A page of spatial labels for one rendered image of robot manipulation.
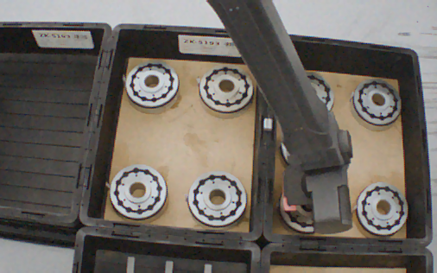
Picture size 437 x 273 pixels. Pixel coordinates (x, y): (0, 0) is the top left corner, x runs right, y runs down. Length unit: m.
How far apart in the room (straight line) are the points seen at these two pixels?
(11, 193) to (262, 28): 0.68
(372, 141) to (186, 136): 0.36
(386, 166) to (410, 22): 0.50
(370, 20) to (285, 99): 0.83
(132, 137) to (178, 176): 0.12
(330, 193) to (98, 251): 0.44
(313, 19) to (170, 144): 0.53
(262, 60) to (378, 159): 0.56
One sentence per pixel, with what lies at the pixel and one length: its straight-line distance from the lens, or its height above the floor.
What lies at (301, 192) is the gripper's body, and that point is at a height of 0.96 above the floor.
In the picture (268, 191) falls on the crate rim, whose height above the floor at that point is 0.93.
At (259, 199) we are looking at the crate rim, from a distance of 0.93.
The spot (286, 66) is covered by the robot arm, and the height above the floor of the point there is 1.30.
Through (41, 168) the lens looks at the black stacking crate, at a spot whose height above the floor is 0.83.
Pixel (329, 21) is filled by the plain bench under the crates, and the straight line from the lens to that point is 1.40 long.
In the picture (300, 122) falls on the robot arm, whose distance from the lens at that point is 0.67.
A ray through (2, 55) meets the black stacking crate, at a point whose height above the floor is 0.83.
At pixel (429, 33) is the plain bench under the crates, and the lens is 1.48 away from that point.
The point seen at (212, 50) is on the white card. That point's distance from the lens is 1.11.
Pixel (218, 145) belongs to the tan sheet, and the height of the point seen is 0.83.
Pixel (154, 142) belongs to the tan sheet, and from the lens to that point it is 1.07.
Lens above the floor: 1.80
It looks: 66 degrees down
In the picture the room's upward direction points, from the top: 3 degrees clockwise
